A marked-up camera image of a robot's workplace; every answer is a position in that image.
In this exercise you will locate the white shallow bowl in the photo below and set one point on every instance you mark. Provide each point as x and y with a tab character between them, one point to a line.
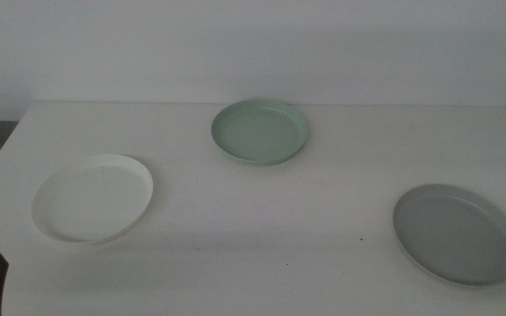
90	202

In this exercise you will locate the grey shallow bowl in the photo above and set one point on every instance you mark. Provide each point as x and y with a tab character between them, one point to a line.
455	237

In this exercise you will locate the pale green shallow bowl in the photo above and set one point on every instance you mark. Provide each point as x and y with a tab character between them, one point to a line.
257	134

